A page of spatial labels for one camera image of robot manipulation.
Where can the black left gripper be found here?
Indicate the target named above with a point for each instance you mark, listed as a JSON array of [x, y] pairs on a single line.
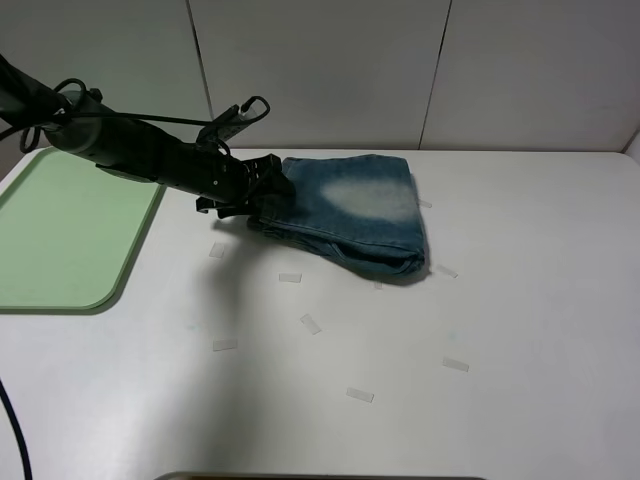
[[226, 183]]

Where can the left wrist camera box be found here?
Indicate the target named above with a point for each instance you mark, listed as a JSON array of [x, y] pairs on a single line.
[[226, 125]]

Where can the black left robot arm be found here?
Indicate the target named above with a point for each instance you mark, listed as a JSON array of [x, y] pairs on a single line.
[[73, 118]]

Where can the light green plastic tray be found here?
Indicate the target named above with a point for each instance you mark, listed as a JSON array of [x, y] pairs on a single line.
[[69, 232]]

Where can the children's blue denim shorts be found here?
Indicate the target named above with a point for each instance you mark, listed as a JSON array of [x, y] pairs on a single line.
[[361, 213]]

